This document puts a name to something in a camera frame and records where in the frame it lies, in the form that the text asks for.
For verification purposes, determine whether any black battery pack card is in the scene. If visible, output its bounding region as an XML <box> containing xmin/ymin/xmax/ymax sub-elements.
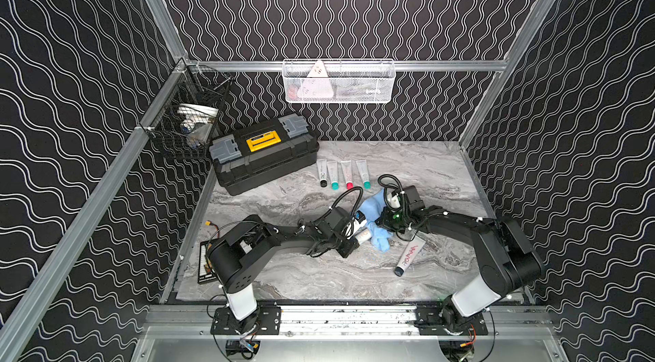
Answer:
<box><xmin>197</xmin><ymin>220</ymin><xmax>220</xmax><ymax>285</ymax></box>

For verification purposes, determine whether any clear wall basket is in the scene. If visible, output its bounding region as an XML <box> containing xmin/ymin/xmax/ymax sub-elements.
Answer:
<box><xmin>281</xmin><ymin>58</ymin><xmax>397</xmax><ymax>104</ymax></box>

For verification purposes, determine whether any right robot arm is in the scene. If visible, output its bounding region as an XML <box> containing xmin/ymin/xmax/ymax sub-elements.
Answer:
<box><xmin>377</xmin><ymin>186</ymin><xmax>545</xmax><ymax>324</ymax></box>

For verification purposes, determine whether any blue microfiber cloth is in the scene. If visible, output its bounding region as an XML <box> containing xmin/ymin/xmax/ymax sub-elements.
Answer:
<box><xmin>358</xmin><ymin>190</ymin><xmax>392</xmax><ymax>252</ymax></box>

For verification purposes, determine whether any white tube pink cap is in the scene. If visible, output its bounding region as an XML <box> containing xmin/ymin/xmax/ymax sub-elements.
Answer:
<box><xmin>339</xmin><ymin>161</ymin><xmax>354</xmax><ymax>190</ymax></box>

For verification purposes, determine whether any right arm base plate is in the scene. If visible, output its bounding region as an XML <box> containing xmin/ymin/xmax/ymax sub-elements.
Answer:
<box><xmin>414</xmin><ymin>305</ymin><xmax>489</xmax><ymax>336</ymax></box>

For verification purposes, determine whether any black toolbox yellow latch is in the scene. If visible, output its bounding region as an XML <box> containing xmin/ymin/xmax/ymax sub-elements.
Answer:
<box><xmin>209</xmin><ymin>114</ymin><xmax>320</xmax><ymax>196</ymax></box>

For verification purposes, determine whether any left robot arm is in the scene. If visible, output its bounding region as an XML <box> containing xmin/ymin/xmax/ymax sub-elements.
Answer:
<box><xmin>206</xmin><ymin>208</ymin><xmax>360</xmax><ymax>321</ymax></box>

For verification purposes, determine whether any black wire basket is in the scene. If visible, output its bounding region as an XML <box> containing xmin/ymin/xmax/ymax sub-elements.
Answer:
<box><xmin>146</xmin><ymin>65</ymin><xmax>236</xmax><ymax>161</ymax></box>

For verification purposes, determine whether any white tube orange cap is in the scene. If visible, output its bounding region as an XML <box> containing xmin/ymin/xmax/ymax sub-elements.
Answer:
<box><xmin>354</xmin><ymin>227</ymin><xmax>372</xmax><ymax>245</ymax></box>

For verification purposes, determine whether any pink triangle item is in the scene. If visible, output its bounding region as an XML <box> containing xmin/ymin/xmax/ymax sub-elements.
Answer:
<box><xmin>297</xmin><ymin>60</ymin><xmax>334</xmax><ymax>102</ymax></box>

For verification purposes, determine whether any white tube dark blue cap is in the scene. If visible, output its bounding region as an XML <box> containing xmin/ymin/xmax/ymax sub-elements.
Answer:
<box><xmin>394</xmin><ymin>237</ymin><xmax>425</xmax><ymax>277</ymax></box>

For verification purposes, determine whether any white tube black cap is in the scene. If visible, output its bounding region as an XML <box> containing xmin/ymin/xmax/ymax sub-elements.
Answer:
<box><xmin>317</xmin><ymin>159</ymin><xmax>328</xmax><ymax>188</ymax></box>

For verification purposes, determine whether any white tube teal cap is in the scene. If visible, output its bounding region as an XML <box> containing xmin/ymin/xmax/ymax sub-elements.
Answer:
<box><xmin>356</xmin><ymin>160</ymin><xmax>371</xmax><ymax>190</ymax></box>

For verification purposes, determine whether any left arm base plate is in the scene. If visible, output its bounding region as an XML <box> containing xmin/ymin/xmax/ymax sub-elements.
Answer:
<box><xmin>211</xmin><ymin>306</ymin><xmax>281</xmax><ymax>336</ymax></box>

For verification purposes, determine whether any white tube green cap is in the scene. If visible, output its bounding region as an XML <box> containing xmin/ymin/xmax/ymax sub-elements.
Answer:
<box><xmin>327</xmin><ymin>161</ymin><xmax>339</xmax><ymax>191</ymax></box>

